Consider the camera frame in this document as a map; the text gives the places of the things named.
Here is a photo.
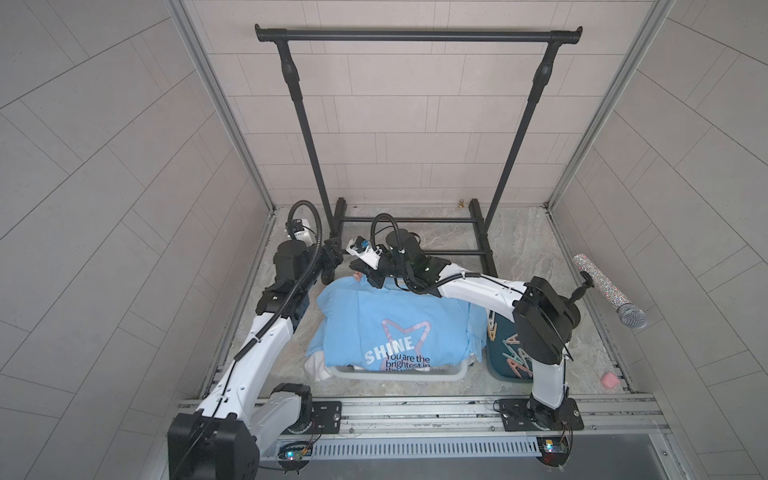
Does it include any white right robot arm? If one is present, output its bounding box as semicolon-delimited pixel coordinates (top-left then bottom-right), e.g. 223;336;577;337
346;213;594;433

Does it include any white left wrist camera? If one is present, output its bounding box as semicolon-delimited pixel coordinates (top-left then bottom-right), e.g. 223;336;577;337
286;219;316;246

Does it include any glitter microphone on stand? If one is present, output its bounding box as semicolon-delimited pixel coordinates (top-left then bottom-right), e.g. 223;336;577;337
572;254;648;330

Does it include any black clothes rack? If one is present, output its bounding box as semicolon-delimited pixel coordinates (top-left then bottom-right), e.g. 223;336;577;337
254;24;583;277

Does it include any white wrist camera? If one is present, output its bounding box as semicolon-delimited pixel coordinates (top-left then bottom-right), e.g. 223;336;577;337
346;236;385;272
286;219;316;246

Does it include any light blue t-shirt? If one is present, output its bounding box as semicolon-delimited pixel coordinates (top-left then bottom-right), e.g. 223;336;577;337
306;276;487;372

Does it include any pink object on floor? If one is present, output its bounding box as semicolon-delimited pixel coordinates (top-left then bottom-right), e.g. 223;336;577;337
601;372;621;390

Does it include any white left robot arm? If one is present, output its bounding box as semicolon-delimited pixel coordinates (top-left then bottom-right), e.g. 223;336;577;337
167;200;341;479

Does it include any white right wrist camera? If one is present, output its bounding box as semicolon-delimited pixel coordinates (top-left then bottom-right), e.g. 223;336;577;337
346;236;385;272

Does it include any white laundry basket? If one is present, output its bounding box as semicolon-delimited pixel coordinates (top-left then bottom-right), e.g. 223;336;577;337
328;360;469;382

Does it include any teal clothespin tray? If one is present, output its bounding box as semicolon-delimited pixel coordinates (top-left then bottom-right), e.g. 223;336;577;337
485;311;533;383

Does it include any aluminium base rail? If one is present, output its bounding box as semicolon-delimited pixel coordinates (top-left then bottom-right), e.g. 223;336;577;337
161;392;667;463

